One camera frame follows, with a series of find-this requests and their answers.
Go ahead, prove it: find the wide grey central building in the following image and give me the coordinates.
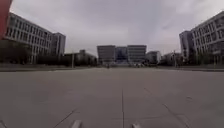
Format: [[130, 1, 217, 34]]
[[96, 44, 148, 66]]

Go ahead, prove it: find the low dark building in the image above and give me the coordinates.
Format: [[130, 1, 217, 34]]
[[63, 49, 98, 67]]

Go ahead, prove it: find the grey paved plaza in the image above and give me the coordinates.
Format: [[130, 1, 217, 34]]
[[0, 67, 224, 128]]

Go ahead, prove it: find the small grey building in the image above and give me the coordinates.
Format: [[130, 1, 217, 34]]
[[145, 50, 162, 66]]

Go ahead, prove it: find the robot's own part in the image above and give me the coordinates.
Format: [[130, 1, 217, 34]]
[[131, 122, 141, 128], [70, 119, 82, 128]]

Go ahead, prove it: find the raised kerb strip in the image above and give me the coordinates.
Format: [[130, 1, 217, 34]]
[[0, 65, 88, 73]]

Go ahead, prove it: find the long grey office building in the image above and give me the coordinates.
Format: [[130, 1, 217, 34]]
[[0, 12, 67, 65]]

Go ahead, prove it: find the grey gridded office building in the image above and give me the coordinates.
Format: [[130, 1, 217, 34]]
[[178, 10, 224, 66]]

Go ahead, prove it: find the red structure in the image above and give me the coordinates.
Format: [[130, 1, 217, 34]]
[[0, 0, 13, 40]]

